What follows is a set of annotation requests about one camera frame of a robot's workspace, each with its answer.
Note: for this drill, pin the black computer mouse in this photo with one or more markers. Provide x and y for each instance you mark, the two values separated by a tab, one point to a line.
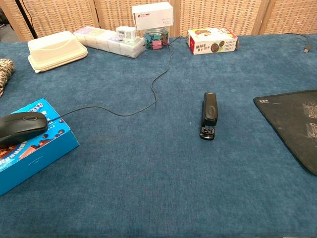
22	129

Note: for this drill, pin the black mouse pad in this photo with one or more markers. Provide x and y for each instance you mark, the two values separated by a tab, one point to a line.
292	124

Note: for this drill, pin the black stapler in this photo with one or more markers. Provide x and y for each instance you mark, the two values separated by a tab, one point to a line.
210	111

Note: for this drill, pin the blue table cloth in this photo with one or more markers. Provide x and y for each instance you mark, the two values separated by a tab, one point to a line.
148	173

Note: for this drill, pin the clear jar of binder clips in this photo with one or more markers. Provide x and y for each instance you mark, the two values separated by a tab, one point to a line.
156	41

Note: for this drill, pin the small white barcode box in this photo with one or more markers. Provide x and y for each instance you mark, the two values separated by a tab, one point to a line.
126	33

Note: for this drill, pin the white and red biscuit box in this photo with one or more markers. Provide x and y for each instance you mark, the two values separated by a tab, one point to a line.
210	42

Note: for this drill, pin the white tissue multipack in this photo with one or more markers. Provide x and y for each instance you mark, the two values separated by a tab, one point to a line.
104	41

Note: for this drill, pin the white cardboard box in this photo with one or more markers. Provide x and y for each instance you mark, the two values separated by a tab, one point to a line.
153	15

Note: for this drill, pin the wicker folding screen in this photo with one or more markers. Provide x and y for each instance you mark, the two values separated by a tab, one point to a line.
210	15

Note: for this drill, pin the blue cookie box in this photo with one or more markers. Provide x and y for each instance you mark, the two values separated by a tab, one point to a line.
44	153

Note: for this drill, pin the beige lidded food container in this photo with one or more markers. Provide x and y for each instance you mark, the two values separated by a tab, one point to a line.
54	49

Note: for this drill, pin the black tripod stand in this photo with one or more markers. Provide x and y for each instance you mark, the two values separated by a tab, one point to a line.
25	17

